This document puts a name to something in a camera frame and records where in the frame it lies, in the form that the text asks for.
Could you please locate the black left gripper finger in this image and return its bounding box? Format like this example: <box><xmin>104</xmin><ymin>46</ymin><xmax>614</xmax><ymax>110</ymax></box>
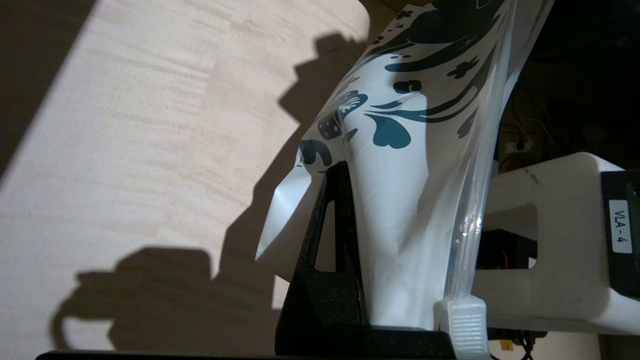
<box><xmin>274</xmin><ymin>160</ymin><xmax>368</xmax><ymax>357</ymax></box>

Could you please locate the white floral plastic bag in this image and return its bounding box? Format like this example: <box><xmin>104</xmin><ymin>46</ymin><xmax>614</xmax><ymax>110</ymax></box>
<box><xmin>255</xmin><ymin>0</ymin><xmax>556</xmax><ymax>360</ymax></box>

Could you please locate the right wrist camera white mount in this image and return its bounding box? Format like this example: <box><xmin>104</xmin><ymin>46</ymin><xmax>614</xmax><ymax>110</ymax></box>
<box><xmin>470</xmin><ymin>152</ymin><xmax>640</xmax><ymax>336</ymax></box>

